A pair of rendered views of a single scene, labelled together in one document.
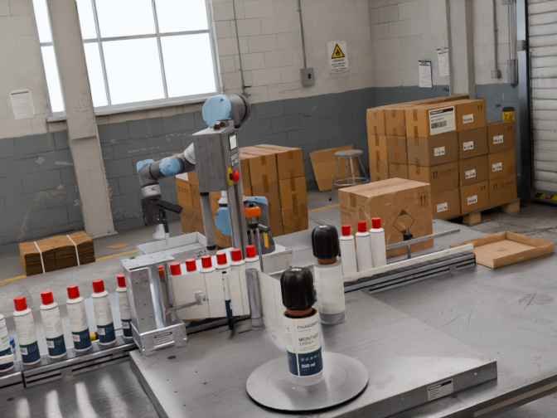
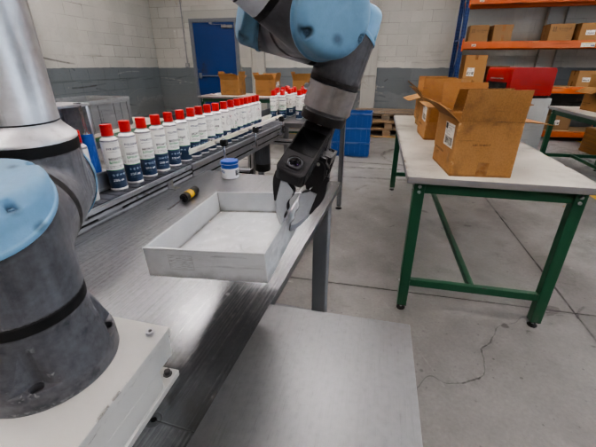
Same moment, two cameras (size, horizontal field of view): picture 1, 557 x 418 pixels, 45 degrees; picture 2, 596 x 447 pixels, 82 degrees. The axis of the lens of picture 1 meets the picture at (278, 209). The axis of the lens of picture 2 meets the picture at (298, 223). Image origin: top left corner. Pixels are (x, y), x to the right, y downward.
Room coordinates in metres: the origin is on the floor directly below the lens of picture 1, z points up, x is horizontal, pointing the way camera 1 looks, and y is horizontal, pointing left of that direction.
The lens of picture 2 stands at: (3.10, 0.06, 1.24)
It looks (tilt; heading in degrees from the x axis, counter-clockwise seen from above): 25 degrees down; 130
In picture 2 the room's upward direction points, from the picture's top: straight up
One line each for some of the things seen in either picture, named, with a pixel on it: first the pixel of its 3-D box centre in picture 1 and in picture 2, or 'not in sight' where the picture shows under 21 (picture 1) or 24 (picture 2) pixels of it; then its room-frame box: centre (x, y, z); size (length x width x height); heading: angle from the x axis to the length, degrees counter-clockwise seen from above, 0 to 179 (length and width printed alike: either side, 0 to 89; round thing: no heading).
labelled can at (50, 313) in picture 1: (52, 323); (159, 143); (1.89, 0.71, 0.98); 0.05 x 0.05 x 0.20
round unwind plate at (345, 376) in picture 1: (307, 380); not in sight; (1.55, -0.03, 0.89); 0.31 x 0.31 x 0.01
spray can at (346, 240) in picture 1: (348, 253); not in sight; (2.29, -0.23, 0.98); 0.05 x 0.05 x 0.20
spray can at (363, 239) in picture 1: (364, 249); not in sight; (2.31, -0.29, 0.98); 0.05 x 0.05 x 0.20
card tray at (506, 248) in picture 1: (500, 248); not in sight; (2.56, -0.87, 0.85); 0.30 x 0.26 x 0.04; 113
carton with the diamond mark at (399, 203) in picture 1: (385, 217); not in sight; (2.73, -0.44, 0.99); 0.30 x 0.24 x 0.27; 114
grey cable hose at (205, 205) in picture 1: (207, 219); not in sight; (2.20, 0.24, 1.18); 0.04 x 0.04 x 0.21
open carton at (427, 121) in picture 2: not in sight; (442, 108); (2.26, 2.65, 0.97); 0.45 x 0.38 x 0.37; 30
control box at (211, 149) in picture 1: (217, 158); not in sight; (2.21, 0.18, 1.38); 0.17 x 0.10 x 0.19; 168
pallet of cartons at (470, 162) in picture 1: (441, 161); not in sight; (6.35, -1.61, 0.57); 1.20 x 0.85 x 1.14; 119
